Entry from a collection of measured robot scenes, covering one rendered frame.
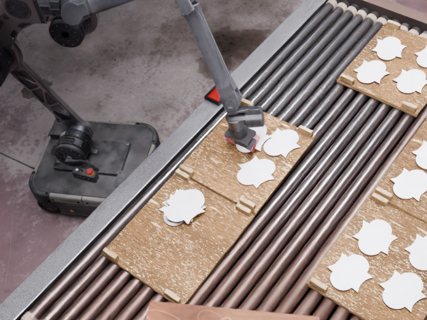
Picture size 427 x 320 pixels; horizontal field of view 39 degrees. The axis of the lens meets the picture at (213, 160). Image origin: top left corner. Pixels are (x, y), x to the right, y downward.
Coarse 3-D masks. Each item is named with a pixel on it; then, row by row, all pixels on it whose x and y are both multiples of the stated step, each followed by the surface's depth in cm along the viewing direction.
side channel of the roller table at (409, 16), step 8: (352, 0) 277; (360, 0) 274; (368, 0) 272; (376, 0) 272; (384, 0) 271; (360, 8) 277; (368, 8) 274; (376, 8) 271; (384, 8) 268; (392, 8) 268; (400, 8) 267; (408, 8) 267; (392, 16) 268; (400, 16) 266; (408, 16) 264; (416, 16) 263; (424, 16) 263; (416, 24) 263; (424, 24) 261
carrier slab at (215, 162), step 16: (224, 128) 235; (272, 128) 233; (288, 128) 232; (208, 144) 231; (224, 144) 230; (304, 144) 227; (192, 160) 227; (208, 160) 226; (224, 160) 226; (240, 160) 225; (272, 160) 224; (288, 160) 223; (208, 176) 222; (224, 176) 221; (272, 176) 219; (224, 192) 217; (240, 192) 216; (256, 192) 216; (272, 192) 215; (256, 208) 211
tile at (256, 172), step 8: (256, 160) 223; (264, 160) 223; (248, 168) 221; (256, 168) 221; (264, 168) 221; (272, 168) 220; (240, 176) 219; (248, 176) 219; (256, 176) 219; (264, 176) 219; (248, 184) 217; (256, 184) 217
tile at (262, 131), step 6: (246, 126) 233; (264, 126) 232; (258, 132) 230; (264, 132) 230; (264, 138) 228; (270, 138) 229; (258, 144) 227; (240, 150) 227; (246, 150) 226; (258, 150) 226
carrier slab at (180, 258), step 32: (160, 192) 219; (128, 224) 212; (160, 224) 211; (192, 224) 210; (224, 224) 209; (128, 256) 204; (160, 256) 203; (192, 256) 202; (160, 288) 196; (192, 288) 195
